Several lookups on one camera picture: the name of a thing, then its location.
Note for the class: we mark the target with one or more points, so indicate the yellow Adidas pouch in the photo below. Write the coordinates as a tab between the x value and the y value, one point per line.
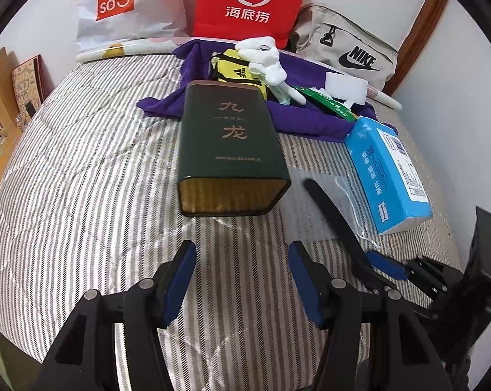
228	66

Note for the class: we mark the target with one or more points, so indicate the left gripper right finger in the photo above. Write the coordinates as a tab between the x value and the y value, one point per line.
374	341

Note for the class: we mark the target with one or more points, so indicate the rolled patterned poster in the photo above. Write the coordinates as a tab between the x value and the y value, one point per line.
165	45

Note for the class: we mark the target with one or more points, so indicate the green snack packet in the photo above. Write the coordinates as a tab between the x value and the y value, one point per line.
327	103

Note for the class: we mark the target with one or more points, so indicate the red Haidilao paper bag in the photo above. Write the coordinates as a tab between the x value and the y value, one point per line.
241	19

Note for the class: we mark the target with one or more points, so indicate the purple towel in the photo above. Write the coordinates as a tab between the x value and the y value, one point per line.
310	120

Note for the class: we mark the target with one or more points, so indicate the wooden nightstand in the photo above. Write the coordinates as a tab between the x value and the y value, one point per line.
9	139

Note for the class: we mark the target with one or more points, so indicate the white gloves bundle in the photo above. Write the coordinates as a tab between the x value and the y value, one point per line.
263	59

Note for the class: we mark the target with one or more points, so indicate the white Miniso plastic bag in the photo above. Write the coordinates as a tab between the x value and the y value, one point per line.
105	22

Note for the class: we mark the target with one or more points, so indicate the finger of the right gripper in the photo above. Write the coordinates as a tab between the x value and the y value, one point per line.
387	265
381	286

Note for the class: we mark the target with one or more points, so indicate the brown wooden door frame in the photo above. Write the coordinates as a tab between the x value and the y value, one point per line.
417	39

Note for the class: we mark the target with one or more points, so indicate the grey Nike bag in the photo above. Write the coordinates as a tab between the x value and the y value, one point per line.
329	37

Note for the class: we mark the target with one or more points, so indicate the dark green tea tin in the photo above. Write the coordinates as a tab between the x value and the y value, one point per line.
230	160

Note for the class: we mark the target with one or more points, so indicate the blue tissue pack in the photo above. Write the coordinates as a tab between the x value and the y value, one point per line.
396	197

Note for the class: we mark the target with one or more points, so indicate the brown patterned book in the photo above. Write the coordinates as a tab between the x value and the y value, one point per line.
28	86

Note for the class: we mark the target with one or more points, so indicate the white foam sponge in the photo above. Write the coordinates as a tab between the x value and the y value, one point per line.
347	87

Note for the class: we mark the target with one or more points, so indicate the wooden headboard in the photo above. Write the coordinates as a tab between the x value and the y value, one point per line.
8	105

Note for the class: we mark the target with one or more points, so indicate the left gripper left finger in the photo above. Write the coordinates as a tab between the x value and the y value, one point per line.
82	357

